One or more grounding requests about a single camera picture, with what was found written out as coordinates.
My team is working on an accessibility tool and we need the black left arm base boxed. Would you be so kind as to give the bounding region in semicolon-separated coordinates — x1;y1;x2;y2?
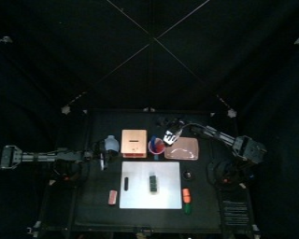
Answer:
50;162;83;188

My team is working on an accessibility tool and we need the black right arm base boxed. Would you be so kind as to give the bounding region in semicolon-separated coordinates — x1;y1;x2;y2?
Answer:
206;158;245;190

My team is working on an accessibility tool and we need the pink translucent square plate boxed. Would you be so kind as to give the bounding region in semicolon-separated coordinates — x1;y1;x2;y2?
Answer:
162;136;200;162

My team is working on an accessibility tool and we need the dark green sushi roll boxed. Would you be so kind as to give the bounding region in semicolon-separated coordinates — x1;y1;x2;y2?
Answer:
148;175;158;193

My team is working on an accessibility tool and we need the white cutting board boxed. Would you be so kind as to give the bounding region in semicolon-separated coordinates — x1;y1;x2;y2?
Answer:
118;161;182;210

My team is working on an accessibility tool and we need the white plastic bottle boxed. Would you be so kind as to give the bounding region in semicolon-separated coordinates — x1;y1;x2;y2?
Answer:
102;134;121;153

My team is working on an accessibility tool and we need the light wooden box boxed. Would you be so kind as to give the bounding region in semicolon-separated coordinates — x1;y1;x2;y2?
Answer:
120;129;149;159

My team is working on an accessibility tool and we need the pink toy salmon piece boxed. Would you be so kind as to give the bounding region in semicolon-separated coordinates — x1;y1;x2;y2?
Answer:
106;190;118;206

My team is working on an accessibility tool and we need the small dark round bowl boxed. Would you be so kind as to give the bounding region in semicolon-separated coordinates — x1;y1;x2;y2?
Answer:
181;170;194;181

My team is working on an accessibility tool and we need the orange toy carrot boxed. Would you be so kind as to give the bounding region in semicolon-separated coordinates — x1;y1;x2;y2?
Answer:
180;188;193;215

